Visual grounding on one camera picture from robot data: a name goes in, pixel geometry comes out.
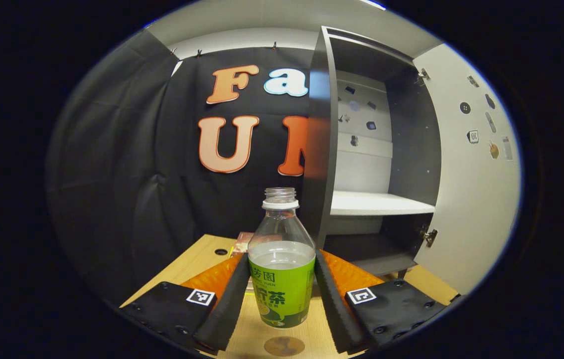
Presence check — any round brown coaster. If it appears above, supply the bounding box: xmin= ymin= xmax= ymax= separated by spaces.
xmin=264 ymin=336 xmax=306 ymax=357

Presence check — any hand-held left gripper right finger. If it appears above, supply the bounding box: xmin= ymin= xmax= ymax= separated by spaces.
xmin=313 ymin=249 xmax=447 ymax=356

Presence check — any white cabinet shelf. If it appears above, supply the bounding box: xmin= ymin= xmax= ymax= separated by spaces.
xmin=330 ymin=191 xmax=436 ymax=216

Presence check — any green label bottle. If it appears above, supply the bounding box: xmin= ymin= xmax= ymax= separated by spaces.
xmin=247 ymin=187 xmax=316 ymax=329

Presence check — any black backdrop cloth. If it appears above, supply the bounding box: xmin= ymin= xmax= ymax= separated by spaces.
xmin=45 ymin=30 xmax=184 ymax=301
xmin=155 ymin=46 xmax=323 ymax=250

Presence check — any beige cabinet door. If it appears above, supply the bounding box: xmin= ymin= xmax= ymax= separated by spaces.
xmin=413 ymin=43 xmax=523 ymax=296

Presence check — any book with brown cover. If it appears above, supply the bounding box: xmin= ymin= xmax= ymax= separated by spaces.
xmin=234 ymin=231 xmax=256 ymax=257

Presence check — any dark grey cabinet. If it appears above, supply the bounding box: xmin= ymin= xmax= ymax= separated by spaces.
xmin=303 ymin=26 xmax=443 ymax=280

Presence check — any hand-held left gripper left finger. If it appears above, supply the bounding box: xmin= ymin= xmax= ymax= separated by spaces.
xmin=119 ymin=253 xmax=252 ymax=356

